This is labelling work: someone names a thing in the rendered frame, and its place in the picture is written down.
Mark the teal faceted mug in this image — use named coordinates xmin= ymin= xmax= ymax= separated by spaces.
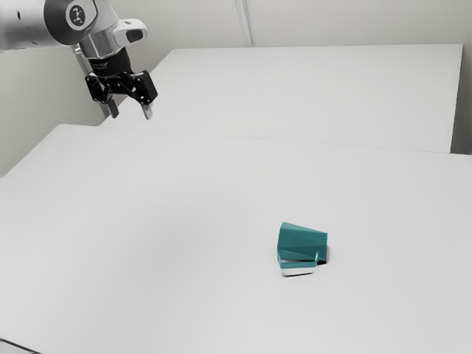
xmin=275 ymin=221 xmax=329 ymax=277

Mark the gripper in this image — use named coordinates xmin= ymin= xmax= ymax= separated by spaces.
xmin=84 ymin=49 xmax=159 ymax=121

